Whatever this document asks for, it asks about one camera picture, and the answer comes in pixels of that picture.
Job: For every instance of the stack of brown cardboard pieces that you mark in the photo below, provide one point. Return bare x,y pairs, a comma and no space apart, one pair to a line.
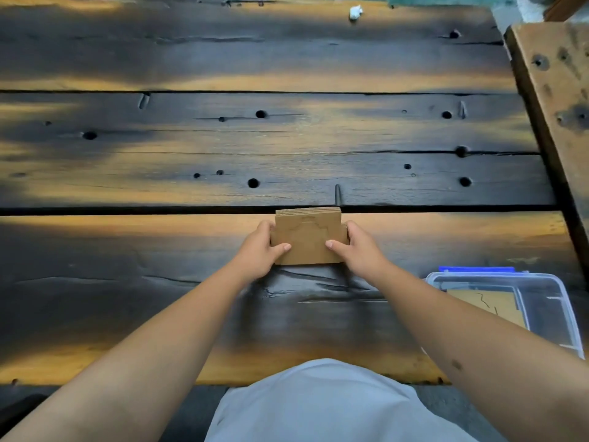
307,235

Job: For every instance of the person's left hand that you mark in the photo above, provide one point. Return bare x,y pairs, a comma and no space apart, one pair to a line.
255,255

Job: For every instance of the person's right forearm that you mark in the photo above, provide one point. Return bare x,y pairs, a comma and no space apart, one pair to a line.
478,359

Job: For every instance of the wooden bench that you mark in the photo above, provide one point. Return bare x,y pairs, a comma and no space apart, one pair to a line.
554,110

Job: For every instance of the blue plastic lid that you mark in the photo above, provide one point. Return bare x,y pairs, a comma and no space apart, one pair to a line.
476,269

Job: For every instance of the crumpled white paper scrap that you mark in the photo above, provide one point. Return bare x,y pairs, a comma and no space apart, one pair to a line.
355,12

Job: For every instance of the person's white shirt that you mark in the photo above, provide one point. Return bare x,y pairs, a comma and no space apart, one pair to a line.
331,405

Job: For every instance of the brown cardboard sheet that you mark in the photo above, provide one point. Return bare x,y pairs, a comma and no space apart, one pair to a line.
494,303

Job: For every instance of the person's left forearm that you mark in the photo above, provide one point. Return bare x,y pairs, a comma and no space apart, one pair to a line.
133,363

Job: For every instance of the person's right thumb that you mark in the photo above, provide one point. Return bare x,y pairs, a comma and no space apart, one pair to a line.
337,246

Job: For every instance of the person's right hand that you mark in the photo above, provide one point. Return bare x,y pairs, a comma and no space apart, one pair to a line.
363,257

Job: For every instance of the person's left thumb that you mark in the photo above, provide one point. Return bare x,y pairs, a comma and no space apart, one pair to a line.
280,250

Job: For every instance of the clear plastic storage box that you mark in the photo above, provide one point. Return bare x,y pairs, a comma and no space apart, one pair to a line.
529,303

